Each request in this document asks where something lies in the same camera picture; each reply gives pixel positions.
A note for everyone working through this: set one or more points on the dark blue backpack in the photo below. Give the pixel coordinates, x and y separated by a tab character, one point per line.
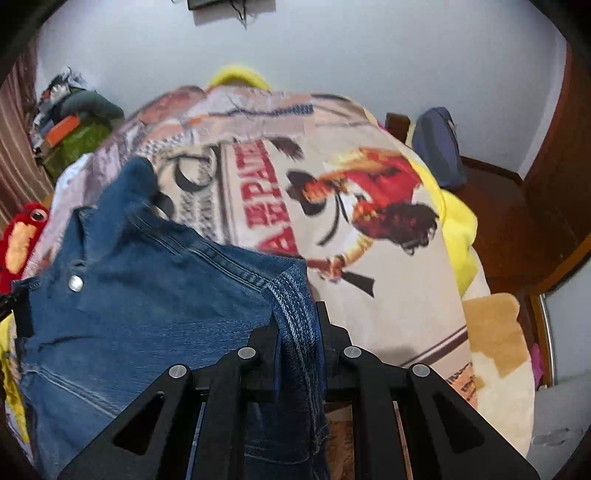
438	147

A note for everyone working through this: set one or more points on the brown wooden wardrobe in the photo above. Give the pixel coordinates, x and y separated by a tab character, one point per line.
563	161

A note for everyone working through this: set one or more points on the white cloth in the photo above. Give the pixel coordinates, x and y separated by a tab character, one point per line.
71	177

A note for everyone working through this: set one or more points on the red plush toy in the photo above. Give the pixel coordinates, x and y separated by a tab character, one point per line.
18	249

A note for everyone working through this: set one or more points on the brown wooden post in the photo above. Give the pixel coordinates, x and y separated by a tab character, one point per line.
397	127

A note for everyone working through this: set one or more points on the orange box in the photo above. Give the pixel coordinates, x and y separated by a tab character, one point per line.
62	130

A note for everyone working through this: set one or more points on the pink cloth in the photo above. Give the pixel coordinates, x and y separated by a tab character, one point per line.
535	364

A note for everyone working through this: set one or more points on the pile of mixed clothes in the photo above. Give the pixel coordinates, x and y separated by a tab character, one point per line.
55	92

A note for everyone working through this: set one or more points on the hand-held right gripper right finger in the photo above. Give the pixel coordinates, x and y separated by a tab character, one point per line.
334	364

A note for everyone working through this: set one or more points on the blue denim jacket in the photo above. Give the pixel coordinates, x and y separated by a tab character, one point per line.
161	300

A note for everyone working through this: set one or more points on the striped brown curtain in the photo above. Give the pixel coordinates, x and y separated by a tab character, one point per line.
18	152

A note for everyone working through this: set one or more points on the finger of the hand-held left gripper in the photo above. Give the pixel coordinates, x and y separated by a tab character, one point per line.
23	314

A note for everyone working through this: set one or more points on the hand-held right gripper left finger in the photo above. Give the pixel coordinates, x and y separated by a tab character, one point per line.
263	364

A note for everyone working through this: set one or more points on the yellow blanket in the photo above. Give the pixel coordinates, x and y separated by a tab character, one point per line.
457	230

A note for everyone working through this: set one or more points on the tan cream fleece blanket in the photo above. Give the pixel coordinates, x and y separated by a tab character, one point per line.
489	332

